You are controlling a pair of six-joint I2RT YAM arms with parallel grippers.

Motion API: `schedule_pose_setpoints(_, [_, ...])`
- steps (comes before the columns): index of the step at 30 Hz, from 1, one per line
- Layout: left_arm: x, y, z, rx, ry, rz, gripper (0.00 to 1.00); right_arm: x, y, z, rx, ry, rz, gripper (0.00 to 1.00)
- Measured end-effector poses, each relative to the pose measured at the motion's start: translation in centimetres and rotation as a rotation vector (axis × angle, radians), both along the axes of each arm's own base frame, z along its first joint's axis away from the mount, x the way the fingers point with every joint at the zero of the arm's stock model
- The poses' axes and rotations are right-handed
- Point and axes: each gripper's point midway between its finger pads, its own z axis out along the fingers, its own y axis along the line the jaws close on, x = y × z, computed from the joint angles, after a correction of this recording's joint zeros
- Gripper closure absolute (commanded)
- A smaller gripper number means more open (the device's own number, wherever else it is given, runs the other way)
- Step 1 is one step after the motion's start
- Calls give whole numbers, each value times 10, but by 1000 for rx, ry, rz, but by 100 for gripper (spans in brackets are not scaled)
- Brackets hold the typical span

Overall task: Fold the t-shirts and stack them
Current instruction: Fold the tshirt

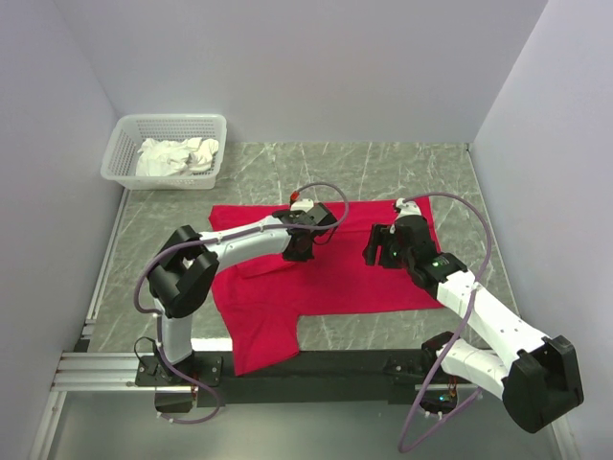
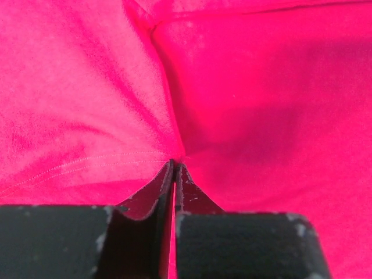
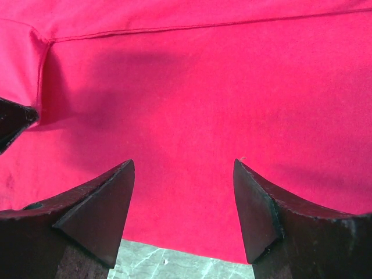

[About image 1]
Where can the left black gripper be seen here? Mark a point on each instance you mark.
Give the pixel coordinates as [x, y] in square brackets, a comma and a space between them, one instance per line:
[292, 257]

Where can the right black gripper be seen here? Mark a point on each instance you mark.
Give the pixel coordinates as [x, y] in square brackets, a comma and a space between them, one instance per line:
[379, 236]

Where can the red t shirt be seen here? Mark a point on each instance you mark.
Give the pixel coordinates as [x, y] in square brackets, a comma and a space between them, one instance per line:
[262, 300]

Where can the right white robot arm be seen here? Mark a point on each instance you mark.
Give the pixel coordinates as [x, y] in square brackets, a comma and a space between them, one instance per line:
[536, 377]

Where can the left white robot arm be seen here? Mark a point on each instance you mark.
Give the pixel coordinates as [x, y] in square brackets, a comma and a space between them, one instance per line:
[181, 276]

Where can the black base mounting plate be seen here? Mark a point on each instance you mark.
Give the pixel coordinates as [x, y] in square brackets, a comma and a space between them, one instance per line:
[391, 376]

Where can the white t shirt in basket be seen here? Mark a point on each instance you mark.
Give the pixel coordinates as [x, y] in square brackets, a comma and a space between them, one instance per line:
[171, 158]

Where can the white plastic laundry basket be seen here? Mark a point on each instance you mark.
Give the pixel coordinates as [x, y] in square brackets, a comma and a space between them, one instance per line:
[120, 157]

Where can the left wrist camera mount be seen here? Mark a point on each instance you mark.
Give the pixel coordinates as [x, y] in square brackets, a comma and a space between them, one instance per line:
[297, 204]

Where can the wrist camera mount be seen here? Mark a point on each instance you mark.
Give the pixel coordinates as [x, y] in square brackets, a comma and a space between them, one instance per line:
[297, 204]
[405, 208]

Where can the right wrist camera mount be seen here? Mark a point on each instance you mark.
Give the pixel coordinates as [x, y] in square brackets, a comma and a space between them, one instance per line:
[405, 208]

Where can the aluminium frame rail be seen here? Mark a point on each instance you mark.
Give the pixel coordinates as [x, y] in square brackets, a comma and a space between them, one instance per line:
[95, 372]

